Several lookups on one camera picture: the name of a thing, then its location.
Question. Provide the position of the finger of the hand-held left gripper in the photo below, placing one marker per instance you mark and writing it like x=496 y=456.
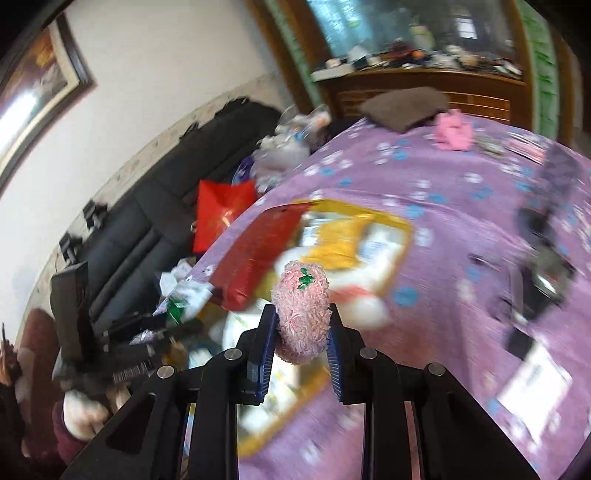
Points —
x=152 y=330
x=138 y=364

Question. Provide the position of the white paper sheet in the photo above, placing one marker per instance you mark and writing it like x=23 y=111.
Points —
x=535 y=383

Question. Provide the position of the pile of counter clutter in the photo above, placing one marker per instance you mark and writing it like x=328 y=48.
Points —
x=406 y=53

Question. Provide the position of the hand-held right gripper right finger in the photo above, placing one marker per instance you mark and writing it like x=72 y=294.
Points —
x=336 y=364

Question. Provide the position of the black sofa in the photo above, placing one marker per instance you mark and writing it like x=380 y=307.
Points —
x=138 y=217

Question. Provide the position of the framed wall picture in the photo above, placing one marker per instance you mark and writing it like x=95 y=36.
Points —
x=37 y=78

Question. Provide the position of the pile of clear plastic bags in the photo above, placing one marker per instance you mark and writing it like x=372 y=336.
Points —
x=281 y=147

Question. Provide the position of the bamboo painted panel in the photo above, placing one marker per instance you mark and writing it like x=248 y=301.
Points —
x=542 y=69

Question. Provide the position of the dark red snack packet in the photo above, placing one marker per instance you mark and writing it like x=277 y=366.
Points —
x=258 y=249

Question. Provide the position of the brown woven cushion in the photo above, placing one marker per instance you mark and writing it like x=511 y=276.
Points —
x=401 y=108

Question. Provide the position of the red gift bag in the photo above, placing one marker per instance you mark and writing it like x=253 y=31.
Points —
x=217 y=217

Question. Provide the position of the yellow cracker packet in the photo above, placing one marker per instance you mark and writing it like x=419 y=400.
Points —
x=337 y=244

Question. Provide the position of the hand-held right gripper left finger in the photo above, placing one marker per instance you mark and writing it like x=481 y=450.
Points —
x=261 y=360

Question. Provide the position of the wooden counter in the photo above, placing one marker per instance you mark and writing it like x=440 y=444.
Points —
x=471 y=90

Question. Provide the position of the pink fluffy toy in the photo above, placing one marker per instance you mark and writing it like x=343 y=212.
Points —
x=300 y=314

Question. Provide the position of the yellow cardboard box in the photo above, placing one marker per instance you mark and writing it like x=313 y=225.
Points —
x=378 y=217

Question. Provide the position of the window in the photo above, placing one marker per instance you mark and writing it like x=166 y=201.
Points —
x=369 y=23

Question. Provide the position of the pink cloth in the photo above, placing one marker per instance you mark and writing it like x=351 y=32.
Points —
x=452 y=131

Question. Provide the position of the person's left hand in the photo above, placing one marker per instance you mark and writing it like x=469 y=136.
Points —
x=87 y=410

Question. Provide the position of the person's left forearm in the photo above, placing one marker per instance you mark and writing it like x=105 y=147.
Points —
x=69 y=447

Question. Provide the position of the torn green white packet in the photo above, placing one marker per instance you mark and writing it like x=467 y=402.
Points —
x=184 y=295

